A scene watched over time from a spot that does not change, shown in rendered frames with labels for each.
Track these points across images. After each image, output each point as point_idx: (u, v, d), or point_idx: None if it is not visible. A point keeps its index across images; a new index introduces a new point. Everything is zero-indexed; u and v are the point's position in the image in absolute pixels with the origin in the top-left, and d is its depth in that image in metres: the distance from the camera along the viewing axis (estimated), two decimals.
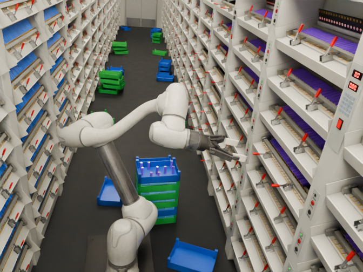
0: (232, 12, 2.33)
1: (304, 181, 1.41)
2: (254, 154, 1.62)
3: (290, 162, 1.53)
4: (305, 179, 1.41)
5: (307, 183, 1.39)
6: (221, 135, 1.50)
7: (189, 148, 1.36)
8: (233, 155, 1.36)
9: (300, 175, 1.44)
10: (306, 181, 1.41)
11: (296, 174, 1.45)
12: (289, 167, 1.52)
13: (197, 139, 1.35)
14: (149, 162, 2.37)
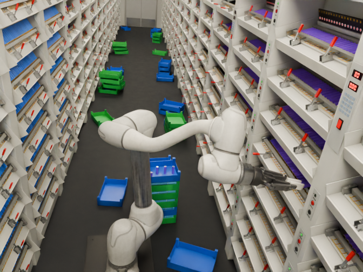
0: (232, 12, 2.33)
1: (304, 181, 1.41)
2: (254, 154, 1.62)
3: (290, 162, 1.53)
4: (305, 179, 1.41)
5: (307, 183, 1.39)
6: (286, 190, 1.27)
7: None
8: (285, 181, 1.32)
9: (300, 175, 1.44)
10: (306, 181, 1.41)
11: (296, 174, 1.45)
12: (289, 167, 1.52)
13: None
14: (149, 162, 2.37)
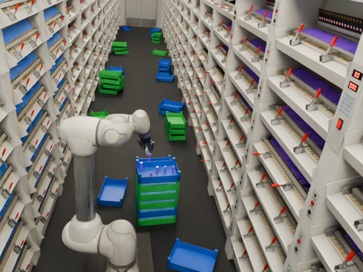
0: (232, 12, 2.33)
1: (304, 181, 1.41)
2: (254, 154, 1.62)
3: (290, 162, 1.53)
4: (305, 179, 1.41)
5: (307, 183, 1.39)
6: (142, 145, 2.29)
7: (148, 134, 2.11)
8: None
9: (300, 175, 1.44)
10: (306, 181, 1.41)
11: (296, 174, 1.45)
12: (289, 167, 1.52)
13: (150, 131, 2.15)
14: None
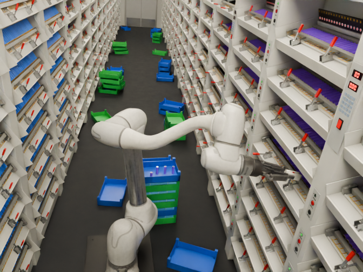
0: (232, 12, 2.33)
1: (307, 179, 1.41)
2: (254, 154, 1.62)
3: None
4: None
5: None
6: (280, 165, 1.40)
7: (243, 174, 1.30)
8: (288, 174, 1.36)
9: None
10: None
11: (300, 173, 1.45)
12: (292, 166, 1.52)
13: (251, 165, 1.29)
14: (307, 185, 1.38)
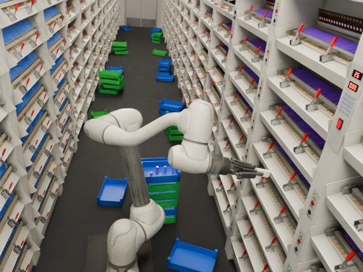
0: (232, 12, 2.33)
1: None
2: (273, 143, 1.61)
3: None
4: None
5: None
6: (250, 164, 1.37)
7: (211, 172, 1.27)
8: (257, 171, 1.34)
9: None
10: None
11: (300, 173, 1.45)
12: (292, 166, 1.52)
13: (220, 163, 1.26)
14: (307, 185, 1.38)
